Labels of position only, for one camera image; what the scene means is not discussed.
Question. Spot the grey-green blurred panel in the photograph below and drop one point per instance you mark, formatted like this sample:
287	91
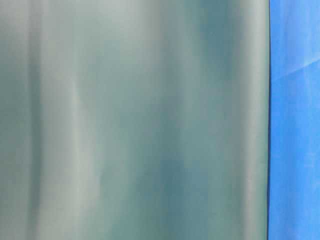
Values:
134	119

